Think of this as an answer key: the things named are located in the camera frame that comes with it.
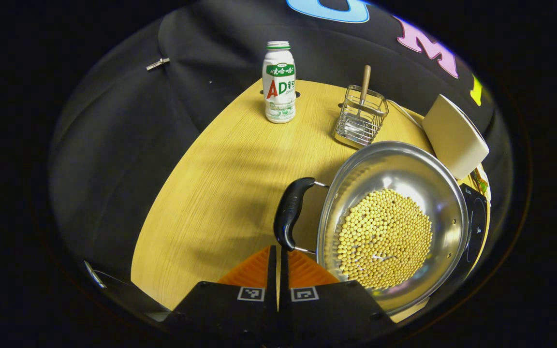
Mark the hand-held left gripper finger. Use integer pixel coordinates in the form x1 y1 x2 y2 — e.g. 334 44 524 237
165 245 279 348
278 246 397 348

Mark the pile of yellow soybeans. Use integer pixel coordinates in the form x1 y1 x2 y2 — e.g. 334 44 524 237
337 188 433 290

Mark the steel pot with black handles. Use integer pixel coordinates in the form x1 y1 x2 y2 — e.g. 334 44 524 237
274 141 470 317

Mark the black induction cooktop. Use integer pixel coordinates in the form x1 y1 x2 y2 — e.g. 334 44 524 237
460 184 488 271

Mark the white drink bottle green label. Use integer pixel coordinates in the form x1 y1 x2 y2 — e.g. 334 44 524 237
262 41 296 124

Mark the sandwich with lettuce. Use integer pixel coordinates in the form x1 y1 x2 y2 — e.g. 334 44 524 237
472 168 489 194

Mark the white toaster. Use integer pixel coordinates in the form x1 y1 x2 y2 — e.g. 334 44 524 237
422 94 490 180

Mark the dark frame with pale edge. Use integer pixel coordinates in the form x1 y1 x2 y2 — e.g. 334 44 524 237
84 260 170 322

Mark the wire utensil basket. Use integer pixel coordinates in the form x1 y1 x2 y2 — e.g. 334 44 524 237
333 85 389 149

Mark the white power cable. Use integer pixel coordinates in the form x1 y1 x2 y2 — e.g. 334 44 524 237
386 99 425 130

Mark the wooden handled utensil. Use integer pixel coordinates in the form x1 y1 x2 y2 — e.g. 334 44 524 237
351 65 372 141

